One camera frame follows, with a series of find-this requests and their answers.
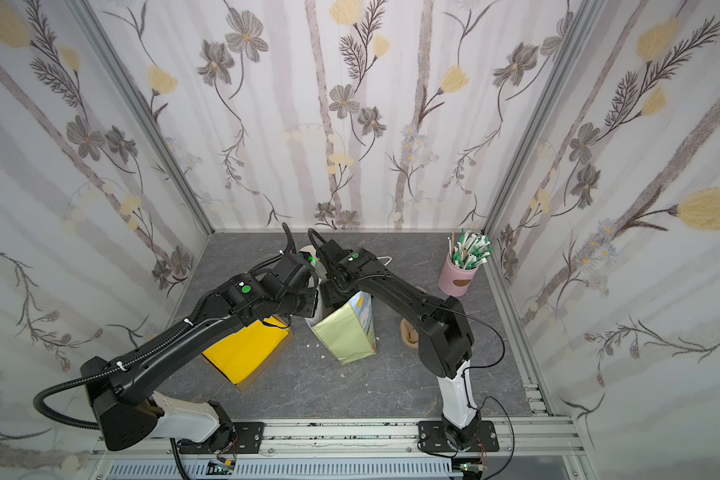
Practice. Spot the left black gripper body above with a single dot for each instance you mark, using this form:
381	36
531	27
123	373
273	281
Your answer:
306	301

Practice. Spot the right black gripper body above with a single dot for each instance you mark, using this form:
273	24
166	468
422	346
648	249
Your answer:
336	291

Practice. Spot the green white paper bag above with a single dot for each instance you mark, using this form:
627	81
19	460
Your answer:
348	332

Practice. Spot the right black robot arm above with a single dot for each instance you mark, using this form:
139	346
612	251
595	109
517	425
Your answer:
445	337

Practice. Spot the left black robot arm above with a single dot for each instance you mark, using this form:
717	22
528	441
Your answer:
123	392

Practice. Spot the yellow napkins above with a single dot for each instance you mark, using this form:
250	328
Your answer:
246	351

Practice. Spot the brown pulp cup carrier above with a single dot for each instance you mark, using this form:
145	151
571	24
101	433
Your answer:
409	335

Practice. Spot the pink straw holder cup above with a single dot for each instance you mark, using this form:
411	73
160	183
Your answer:
453	280

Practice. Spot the green white wrapped straws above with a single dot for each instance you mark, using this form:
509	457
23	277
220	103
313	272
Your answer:
468	249

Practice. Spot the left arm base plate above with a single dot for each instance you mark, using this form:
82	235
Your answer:
246	437

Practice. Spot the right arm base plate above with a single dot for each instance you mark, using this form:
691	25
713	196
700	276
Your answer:
438	437

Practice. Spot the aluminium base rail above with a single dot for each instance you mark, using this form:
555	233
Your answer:
530	448

